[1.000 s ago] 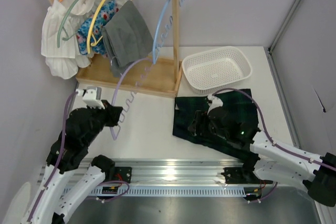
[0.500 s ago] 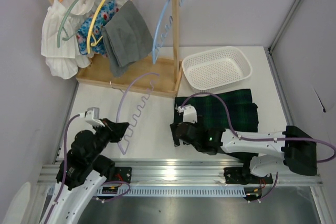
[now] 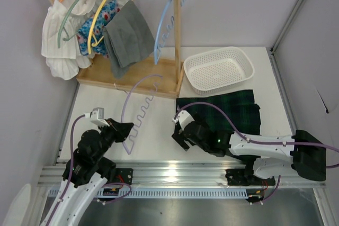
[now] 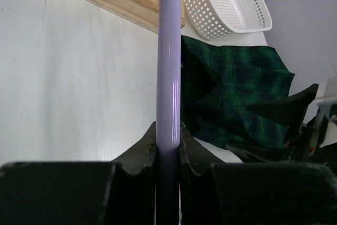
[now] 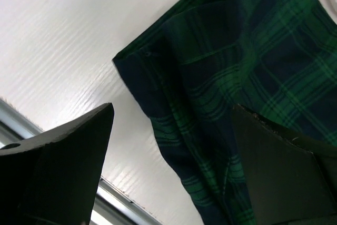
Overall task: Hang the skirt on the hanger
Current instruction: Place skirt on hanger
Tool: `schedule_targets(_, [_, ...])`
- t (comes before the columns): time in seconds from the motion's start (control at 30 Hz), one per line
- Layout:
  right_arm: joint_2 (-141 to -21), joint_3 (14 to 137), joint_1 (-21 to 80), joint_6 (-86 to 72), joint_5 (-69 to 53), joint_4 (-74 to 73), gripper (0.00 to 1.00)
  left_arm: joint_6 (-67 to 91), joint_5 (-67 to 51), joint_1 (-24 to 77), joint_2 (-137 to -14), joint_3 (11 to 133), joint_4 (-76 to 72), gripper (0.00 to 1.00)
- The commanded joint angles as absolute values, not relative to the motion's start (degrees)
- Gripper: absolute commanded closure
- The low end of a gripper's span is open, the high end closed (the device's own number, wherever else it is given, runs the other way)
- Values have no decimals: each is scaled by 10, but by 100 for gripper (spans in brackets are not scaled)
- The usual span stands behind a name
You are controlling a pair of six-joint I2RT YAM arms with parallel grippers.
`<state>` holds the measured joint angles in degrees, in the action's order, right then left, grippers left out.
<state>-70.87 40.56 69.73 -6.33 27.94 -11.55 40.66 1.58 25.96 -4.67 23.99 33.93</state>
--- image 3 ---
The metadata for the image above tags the purple hanger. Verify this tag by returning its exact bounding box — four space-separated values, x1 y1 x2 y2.
114 74 163 155

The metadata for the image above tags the dark green plaid garment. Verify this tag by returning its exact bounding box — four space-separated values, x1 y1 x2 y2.
176 89 261 135

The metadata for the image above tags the grey pleated skirt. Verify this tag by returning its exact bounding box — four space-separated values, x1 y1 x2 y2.
102 1 155 79

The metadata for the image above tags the yellow hanger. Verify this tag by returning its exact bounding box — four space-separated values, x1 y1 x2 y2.
88 0 140 55

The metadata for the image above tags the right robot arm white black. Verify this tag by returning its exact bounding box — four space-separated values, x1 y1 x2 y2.
172 111 326 185

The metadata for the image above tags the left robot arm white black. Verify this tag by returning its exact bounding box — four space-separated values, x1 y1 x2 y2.
41 119 133 225

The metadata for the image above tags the green hanger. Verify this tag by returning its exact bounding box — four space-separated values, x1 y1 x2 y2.
57 0 124 49

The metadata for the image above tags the wooden clothes rack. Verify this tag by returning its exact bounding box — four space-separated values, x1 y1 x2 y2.
76 0 184 99

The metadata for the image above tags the white perforated plastic basket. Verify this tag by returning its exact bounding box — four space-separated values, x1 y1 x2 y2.
183 47 255 95

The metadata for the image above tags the white pleated garment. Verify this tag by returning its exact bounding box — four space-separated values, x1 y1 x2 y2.
41 0 128 80

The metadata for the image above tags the blue floral garment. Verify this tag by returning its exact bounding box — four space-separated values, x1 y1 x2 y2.
76 0 120 56

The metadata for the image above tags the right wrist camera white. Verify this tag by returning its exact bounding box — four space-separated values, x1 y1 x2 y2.
172 110 194 130

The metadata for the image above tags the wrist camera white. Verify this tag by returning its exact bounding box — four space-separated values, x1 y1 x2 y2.
84 107 109 128
172 110 194 130

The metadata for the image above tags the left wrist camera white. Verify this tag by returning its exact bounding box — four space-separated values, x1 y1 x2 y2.
84 107 109 128

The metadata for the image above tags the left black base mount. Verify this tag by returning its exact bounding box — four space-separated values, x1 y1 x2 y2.
108 168 133 185

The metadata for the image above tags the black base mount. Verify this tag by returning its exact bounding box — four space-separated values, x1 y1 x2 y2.
225 168 275 186
108 168 133 185

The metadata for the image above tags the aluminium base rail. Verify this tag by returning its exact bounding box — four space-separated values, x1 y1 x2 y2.
37 159 326 188

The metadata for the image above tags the white slotted cable duct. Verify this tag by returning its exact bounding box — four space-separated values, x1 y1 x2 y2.
47 187 251 198

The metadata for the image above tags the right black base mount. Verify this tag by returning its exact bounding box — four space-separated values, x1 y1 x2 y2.
225 168 275 186

